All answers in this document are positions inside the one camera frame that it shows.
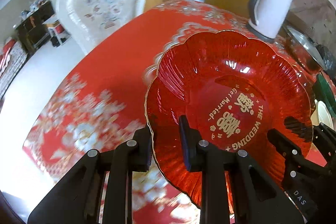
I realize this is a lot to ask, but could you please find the red wedding plastic plate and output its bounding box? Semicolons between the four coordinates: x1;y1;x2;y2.
145;31;313;206

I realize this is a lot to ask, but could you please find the black plastic bag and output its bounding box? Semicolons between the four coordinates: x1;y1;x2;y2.
316;44;336;74

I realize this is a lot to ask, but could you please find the far white bowl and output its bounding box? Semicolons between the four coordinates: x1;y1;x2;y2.
311;100;334;130

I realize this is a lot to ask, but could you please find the round wooden table top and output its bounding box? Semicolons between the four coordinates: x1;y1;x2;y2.
286;0;335;51

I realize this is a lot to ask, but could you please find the dark wooden side cabinet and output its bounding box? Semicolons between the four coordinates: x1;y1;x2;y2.
15;1;55;56

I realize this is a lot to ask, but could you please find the steel pot with glass lid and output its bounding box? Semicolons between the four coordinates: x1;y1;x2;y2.
282;20;326;75

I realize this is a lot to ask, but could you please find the white electric kettle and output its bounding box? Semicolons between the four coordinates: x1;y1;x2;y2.
248;0;293;43

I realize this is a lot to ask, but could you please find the green plastic plate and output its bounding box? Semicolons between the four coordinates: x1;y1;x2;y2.
313;74;336;118

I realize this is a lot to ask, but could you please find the red floral tablecloth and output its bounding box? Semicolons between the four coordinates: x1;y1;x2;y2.
22;0;329;224

